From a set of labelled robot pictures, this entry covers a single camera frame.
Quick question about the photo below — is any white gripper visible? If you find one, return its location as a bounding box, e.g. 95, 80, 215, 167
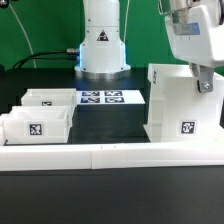
164, 4, 224, 93

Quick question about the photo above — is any white drawer cabinet frame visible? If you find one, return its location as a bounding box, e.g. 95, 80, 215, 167
144, 64, 224, 142

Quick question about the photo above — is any white drawer box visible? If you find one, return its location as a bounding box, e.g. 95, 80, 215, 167
0, 106, 71, 144
21, 88, 77, 114

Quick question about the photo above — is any paper sheet with tags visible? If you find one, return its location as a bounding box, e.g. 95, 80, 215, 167
76, 90, 145, 105

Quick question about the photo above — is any black cable bundle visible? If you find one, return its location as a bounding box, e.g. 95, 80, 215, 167
11, 48, 81, 70

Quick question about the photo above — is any white front fence wall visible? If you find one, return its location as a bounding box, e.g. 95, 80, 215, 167
0, 142, 224, 171

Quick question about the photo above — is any thin white cable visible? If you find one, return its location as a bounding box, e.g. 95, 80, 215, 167
7, 3, 38, 69

